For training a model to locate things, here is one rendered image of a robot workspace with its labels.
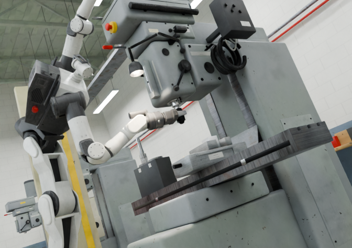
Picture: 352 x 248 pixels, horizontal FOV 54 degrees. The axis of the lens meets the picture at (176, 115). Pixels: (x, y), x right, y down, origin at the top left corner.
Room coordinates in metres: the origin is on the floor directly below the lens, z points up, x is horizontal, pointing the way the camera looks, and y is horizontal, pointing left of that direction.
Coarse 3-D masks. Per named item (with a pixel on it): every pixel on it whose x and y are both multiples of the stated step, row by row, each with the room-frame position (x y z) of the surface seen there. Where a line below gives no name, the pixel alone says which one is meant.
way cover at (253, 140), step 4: (252, 128) 1.89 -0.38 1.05; (256, 128) 1.86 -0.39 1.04; (244, 132) 1.94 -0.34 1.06; (248, 132) 1.91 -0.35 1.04; (252, 132) 1.88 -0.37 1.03; (256, 132) 1.86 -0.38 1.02; (236, 136) 1.99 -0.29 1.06; (240, 136) 1.96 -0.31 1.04; (244, 136) 1.93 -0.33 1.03; (248, 136) 1.90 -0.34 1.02; (252, 136) 1.88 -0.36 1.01; (256, 136) 1.85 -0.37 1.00; (232, 140) 2.02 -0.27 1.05; (236, 140) 1.99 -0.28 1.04; (240, 140) 1.96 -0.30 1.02; (244, 140) 1.93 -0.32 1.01; (248, 140) 1.90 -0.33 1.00; (252, 140) 1.87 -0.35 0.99; (256, 140) 1.85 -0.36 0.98; (248, 144) 1.89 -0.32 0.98; (252, 144) 1.86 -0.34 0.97
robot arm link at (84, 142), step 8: (72, 120) 1.51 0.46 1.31; (80, 120) 1.52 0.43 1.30; (72, 128) 1.52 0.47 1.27; (80, 128) 1.51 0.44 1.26; (88, 128) 1.54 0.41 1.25; (72, 136) 1.53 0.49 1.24; (80, 136) 1.51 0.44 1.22; (88, 136) 1.52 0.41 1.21; (80, 144) 1.50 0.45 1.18; (88, 144) 1.51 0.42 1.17; (96, 144) 1.51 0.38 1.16; (80, 152) 1.52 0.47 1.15; (88, 152) 1.50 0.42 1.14; (96, 152) 1.51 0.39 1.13; (104, 152) 1.52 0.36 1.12
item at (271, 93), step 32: (224, 64) 1.91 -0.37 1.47; (256, 64) 1.88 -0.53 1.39; (288, 64) 2.07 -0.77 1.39; (224, 96) 1.98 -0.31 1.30; (256, 96) 1.82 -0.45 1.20; (288, 96) 1.98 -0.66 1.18; (224, 128) 2.06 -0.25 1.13; (288, 128) 1.89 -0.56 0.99; (288, 160) 1.83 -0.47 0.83; (320, 160) 1.99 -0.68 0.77; (288, 192) 1.85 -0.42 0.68; (320, 192) 1.91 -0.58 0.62; (320, 224) 1.85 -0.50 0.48
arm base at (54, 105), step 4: (80, 92) 1.54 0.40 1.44; (80, 96) 1.53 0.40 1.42; (84, 96) 1.54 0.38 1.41; (52, 100) 1.48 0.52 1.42; (84, 100) 1.54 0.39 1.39; (52, 104) 1.48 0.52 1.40; (56, 104) 1.48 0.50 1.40; (84, 104) 1.55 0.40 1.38; (52, 108) 1.52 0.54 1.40; (56, 108) 1.48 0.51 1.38; (84, 108) 1.56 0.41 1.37; (56, 112) 1.49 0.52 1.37; (56, 116) 1.53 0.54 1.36; (60, 116) 1.57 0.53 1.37; (64, 116) 1.59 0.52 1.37
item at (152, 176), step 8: (152, 160) 2.01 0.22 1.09; (160, 160) 2.02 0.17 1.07; (168, 160) 2.06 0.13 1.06; (136, 168) 2.12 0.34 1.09; (144, 168) 2.07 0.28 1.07; (152, 168) 2.02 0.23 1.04; (160, 168) 2.00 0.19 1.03; (168, 168) 2.05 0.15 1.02; (136, 176) 2.13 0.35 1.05; (144, 176) 2.08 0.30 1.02; (152, 176) 2.03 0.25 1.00; (160, 176) 1.99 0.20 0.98; (168, 176) 2.03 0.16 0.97; (144, 184) 2.09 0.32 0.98; (152, 184) 2.05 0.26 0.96; (160, 184) 2.00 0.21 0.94; (168, 184) 2.02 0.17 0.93; (144, 192) 2.11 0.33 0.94; (152, 192) 2.06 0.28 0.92
